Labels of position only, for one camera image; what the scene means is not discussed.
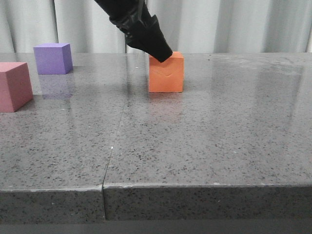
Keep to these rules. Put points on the grey curtain backdrop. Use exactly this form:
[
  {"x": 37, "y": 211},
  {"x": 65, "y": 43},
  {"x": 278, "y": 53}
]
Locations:
[{"x": 189, "y": 26}]

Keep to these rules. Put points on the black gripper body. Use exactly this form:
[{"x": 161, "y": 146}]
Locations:
[{"x": 129, "y": 16}]

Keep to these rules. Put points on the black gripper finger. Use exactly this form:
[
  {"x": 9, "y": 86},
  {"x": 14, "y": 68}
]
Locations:
[{"x": 147, "y": 36}]

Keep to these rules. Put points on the purple foam cube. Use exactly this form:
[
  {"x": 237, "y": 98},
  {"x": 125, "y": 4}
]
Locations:
[{"x": 53, "y": 58}]

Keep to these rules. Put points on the orange foam cube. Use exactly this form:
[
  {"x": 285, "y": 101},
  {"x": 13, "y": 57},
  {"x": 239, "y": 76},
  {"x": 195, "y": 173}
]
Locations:
[{"x": 167, "y": 76}]

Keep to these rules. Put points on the pink foam cube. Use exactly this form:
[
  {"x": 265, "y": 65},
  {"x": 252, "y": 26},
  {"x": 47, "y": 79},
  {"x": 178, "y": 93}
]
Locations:
[{"x": 15, "y": 86}]

